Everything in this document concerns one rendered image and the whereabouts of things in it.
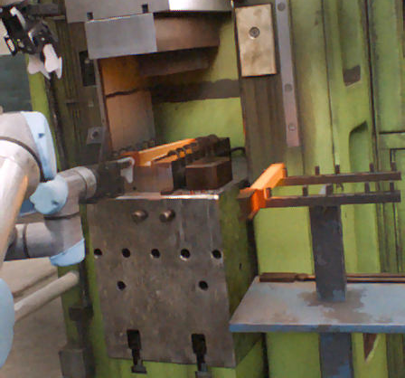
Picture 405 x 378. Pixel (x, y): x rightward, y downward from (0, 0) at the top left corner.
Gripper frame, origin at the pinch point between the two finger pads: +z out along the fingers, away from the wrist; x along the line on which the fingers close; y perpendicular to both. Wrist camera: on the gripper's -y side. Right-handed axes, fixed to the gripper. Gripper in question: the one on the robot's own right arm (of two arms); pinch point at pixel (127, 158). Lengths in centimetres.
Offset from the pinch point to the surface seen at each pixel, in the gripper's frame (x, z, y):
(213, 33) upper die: 8, 46, -30
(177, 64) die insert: 3.9, 27.1, -21.6
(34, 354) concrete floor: -115, 94, 99
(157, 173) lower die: 3.4, 8.8, 5.4
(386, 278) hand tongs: 61, 3, 31
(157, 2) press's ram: 9.6, 8.1, -36.9
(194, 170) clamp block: 14.0, 8.8, 5.1
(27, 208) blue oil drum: -311, 351, 88
